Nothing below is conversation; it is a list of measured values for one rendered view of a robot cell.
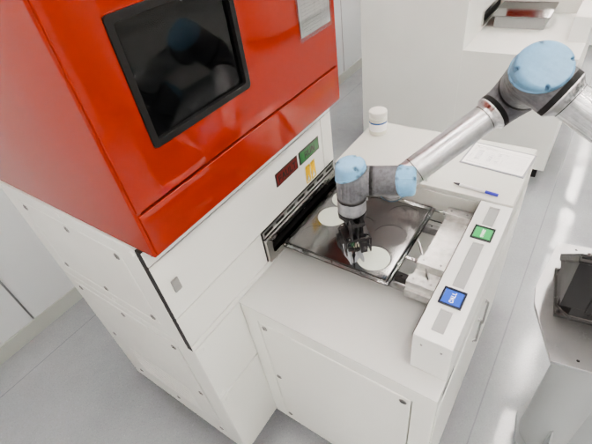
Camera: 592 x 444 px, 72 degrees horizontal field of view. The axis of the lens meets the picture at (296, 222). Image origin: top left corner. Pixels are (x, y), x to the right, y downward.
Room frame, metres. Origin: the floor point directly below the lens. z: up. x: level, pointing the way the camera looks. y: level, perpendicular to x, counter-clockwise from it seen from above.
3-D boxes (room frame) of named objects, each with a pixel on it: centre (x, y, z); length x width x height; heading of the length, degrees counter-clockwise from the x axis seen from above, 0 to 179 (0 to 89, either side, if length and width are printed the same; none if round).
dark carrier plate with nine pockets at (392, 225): (0.99, -0.20, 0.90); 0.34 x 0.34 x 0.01; 50
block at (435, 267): (0.78, -0.37, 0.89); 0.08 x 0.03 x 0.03; 50
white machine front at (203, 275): (0.99, 0.09, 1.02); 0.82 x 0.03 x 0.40; 140
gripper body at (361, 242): (0.81, -0.15, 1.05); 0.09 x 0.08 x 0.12; 4
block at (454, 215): (0.96, -0.52, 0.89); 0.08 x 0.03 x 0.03; 50
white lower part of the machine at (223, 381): (1.21, 0.35, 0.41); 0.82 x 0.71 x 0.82; 140
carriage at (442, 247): (0.84, -0.42, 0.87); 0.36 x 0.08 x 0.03; 140
